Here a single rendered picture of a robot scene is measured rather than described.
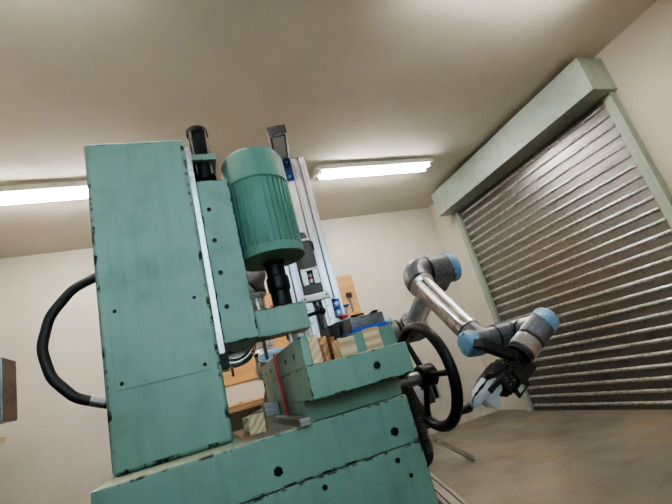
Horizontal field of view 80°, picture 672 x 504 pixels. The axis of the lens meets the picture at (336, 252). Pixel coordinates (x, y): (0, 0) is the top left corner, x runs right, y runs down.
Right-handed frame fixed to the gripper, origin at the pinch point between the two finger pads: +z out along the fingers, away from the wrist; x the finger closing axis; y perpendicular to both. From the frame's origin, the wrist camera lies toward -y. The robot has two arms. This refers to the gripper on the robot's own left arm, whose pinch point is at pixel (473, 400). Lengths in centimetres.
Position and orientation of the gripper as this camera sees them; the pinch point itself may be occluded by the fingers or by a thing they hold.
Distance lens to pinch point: 113.5
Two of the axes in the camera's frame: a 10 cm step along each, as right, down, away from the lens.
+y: 6.5, 7.6, -0.2
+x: -2.9, 2.7, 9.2
